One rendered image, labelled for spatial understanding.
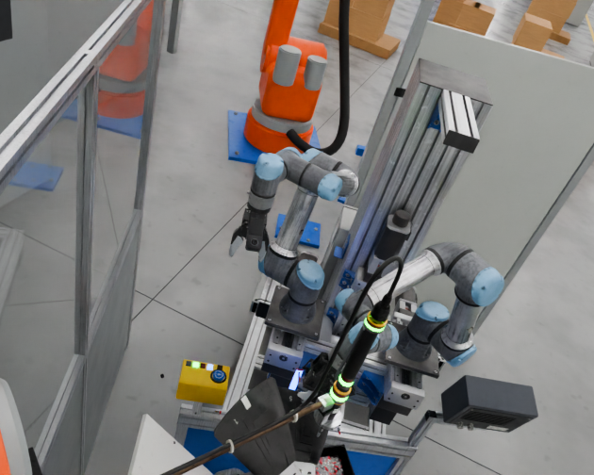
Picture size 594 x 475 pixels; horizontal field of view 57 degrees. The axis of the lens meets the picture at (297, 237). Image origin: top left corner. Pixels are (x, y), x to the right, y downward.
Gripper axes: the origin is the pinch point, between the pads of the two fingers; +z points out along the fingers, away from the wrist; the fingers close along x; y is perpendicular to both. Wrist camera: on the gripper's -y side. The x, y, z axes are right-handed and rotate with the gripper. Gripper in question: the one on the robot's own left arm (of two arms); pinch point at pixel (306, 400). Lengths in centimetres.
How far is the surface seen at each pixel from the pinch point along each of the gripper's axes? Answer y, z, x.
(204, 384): 25.9, 21.7, -9.4
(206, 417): 15.9, 40.7, -11.9
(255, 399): 25.1, -14.3, 18.0
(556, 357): -252, 47, -161
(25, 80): 152, 79, -225
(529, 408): -73, -26, -8
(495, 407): -61, -22, -7
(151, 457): 44, 1, 32
